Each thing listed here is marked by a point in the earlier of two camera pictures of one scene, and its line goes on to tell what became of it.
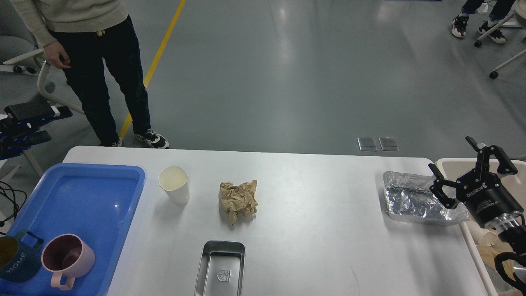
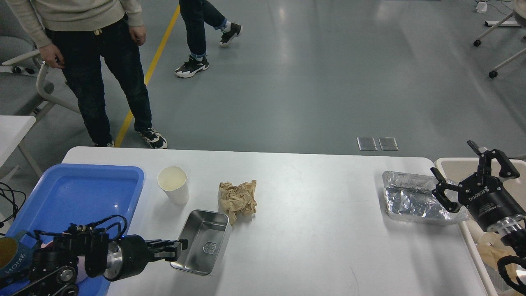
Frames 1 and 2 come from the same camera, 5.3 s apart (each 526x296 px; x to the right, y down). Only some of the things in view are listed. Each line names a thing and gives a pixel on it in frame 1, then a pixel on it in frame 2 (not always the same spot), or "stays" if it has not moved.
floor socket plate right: [388, 144] stays
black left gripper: [15, 136] → [126, 256]
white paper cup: [174, 180] stays
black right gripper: [483, 191] stays
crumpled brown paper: [239, 198] stays
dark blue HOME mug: [19, 262] stays
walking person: [500, 10] → [195, 12]
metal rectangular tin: [221, 270] → [205, 231]
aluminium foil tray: [409, 197] stays
